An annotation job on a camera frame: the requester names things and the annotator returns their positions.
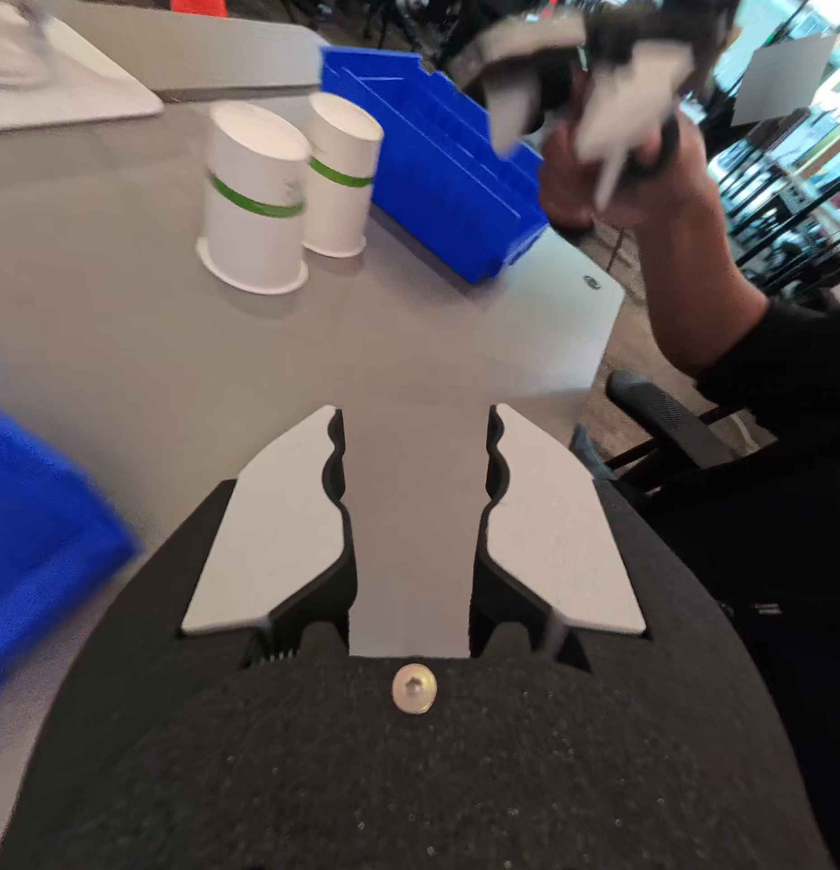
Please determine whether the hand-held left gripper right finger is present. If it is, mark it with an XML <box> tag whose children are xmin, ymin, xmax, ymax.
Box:
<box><xmin>469</xmin><ymin>403</ymin><xmax>648</xmax><ymax>659</ymax></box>

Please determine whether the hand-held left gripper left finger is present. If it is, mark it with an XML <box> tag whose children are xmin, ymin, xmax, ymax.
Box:
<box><xmin>180</xmin><ymin>406</ymin><xmax>359</xmax><ymax>666</ymax></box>

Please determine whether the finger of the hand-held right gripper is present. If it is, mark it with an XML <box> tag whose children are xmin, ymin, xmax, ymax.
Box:
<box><xmin>572</xmin><ymin>46</ymin><xmax>697</xmax><ymax>213</ymax></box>
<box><xmin>453</xmin><ymin>12</ymin><xmax>589</xmax><ymax>156</ymax></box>

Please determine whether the blue plastic bin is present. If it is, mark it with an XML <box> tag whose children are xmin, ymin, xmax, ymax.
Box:
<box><xmin>319</xmin><ymin>45</ymin><xmax>551</xmax><ymax>285</ymax></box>
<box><xmin>0</xmin><ymin>400</ymin><xmax>141</xmax><ymax>702</ymax></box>

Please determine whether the white paper cup green band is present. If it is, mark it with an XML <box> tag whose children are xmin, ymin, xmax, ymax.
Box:
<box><xmin>300</xmin><ymin>91</ymin><xmax>386</xmax><ymax>260</ymax></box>
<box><xmin>195</xmin><ymin>101</ymin><xmax>313</xmax><ymax>297</ymax></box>

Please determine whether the person's right forearm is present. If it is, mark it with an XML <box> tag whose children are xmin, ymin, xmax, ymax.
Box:
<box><xmin>631</xmin><ymin>197</ymin><xmax>840</xmax><ymax>425</ymax></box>

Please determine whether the person's right hand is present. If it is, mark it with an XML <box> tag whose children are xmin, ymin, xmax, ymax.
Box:
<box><xmin>538</xmin><ymin>112</ymin><xmax>724</xmax><ymax>237</ymax></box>

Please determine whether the black chair armrest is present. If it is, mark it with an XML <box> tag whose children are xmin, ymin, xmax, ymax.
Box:
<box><xmin>604</xmin><ymin>368</ymin><xmax>742</xmax><ymax>478</ymax></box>

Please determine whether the white adjustable stand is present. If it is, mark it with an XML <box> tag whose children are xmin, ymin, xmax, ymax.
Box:
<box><xmin>0</xmin><ymin>0</ymin><xmax>165</xmax><ymax>135</ymax></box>

